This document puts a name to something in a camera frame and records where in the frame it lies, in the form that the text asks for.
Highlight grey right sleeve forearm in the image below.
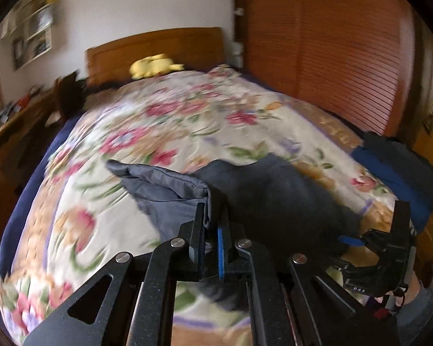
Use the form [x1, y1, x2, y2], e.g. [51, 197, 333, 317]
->
[396, 287, 433, 345]

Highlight floral bed blanket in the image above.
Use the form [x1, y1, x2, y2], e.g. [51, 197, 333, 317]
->
[0, 66, 396, 345]

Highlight yellow plush toy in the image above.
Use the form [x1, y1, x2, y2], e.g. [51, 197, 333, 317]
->
[129, 54, 184, 80]

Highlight wooden headboard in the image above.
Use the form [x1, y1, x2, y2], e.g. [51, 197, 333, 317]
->
[86, 27, 225, 86]

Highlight wooden desk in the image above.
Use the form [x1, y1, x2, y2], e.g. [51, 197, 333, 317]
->
[0, 91, 61, 242]

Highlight dark navy trousers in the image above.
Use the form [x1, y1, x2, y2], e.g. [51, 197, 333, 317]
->
[106, 152, 364, 313]

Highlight folded blue clothes stack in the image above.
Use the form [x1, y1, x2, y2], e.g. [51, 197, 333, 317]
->
[351, 132, 433, 233]

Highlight navy bed sheet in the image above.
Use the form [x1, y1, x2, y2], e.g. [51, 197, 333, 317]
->
[0, 115, 82, 314]

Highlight dark wooden chair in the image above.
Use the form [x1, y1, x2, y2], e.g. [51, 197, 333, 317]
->
[53, 70, 85, 123]

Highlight white wall shelf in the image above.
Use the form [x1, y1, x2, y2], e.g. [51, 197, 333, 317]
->
[1, 0, 58, 70]

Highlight louvered wooden wardrobe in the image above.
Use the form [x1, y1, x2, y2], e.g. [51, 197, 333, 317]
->
[234, 0, 415, 136]

